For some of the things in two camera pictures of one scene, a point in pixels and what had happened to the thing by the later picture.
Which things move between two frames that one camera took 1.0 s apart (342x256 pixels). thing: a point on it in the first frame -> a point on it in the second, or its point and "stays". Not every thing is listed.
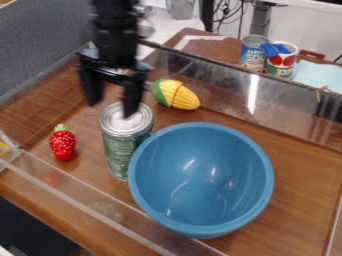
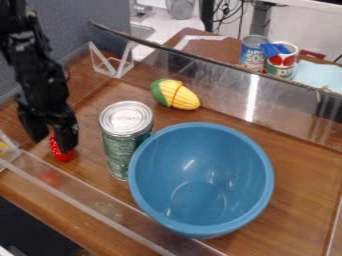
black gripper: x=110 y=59 -> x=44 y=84
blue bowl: x=200 y=178 stays
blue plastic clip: x=273 y=49 stays
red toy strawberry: x=62 y=142 stays
